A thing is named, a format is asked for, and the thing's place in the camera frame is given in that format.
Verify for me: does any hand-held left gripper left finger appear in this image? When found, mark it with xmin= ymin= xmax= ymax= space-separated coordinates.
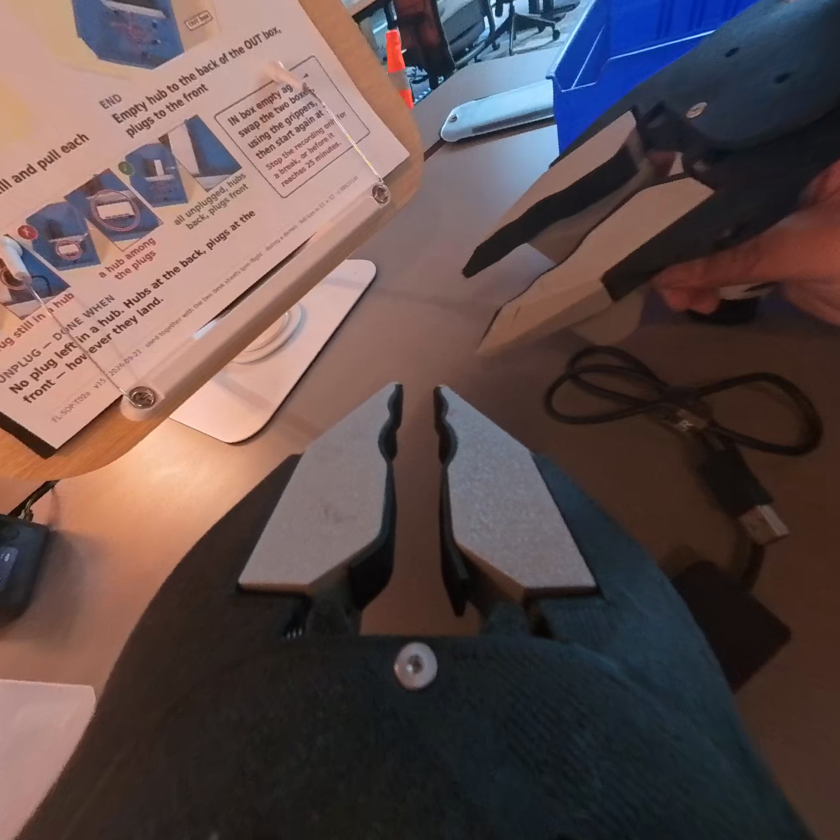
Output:
xmin=238 ymin=382 xmax=405 ymax=618

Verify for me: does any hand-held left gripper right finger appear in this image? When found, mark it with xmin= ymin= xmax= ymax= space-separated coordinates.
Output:
xmin=432 ymin=384 xmax=598 ymax=616

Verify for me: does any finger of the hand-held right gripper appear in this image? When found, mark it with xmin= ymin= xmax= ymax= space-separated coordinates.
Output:
xmin=461 ymin=109 xmax=652 ymax=281
xmin=476 ymin=166 xmax=716 ymax=360

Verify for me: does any blue plastic bin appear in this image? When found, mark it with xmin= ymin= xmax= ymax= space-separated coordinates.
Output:
xmin=546 ymin=0 xmax=772 ymax=168

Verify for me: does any black usb hub cable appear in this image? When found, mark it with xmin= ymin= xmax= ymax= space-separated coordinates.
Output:
xmin=545 ymin=346 xmax=823 ymax=595

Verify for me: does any person's right hand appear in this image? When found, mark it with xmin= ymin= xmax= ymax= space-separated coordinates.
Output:
xmin=655 ymin=176 xmax=840 ymax=330

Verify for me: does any white flat device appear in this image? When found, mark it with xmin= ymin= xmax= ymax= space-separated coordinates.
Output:
xmin=438 ymin=97 xmax=557 ymax=143

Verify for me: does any black office chair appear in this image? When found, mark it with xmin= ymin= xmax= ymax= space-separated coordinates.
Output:
xmin=505 ymin=0 xmax=581 ymax=56

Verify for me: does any white stand base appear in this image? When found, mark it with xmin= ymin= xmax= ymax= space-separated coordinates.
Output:
xmin=167 ymin=258 xmax=378 ymax=445

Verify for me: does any orange traffic cone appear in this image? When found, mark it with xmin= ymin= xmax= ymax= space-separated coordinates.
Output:
xmin=384 ymin=28 xmax=416 ymax=110

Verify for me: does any black device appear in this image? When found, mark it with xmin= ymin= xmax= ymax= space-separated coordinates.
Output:
xmin=0 ymin=514 xmax=51 ymax=626

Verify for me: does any blank white sheet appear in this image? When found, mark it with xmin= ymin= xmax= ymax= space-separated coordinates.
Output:
xmin=0 ymin=679 xmax=97 ymax=840

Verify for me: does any instruction sheet on wooden board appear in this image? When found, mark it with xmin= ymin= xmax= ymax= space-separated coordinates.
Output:
xmin=0 ymin=0 xmax=426 ymax=480

